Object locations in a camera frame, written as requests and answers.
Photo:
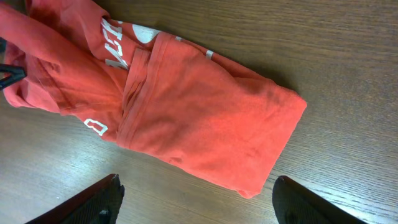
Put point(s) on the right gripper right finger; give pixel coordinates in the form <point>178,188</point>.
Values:
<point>295,204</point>

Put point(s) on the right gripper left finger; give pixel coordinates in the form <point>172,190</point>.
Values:
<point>98,204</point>

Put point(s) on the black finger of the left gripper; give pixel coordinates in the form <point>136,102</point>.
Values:
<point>14,75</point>

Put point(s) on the red polo shirt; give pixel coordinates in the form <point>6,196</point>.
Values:
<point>150,91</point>

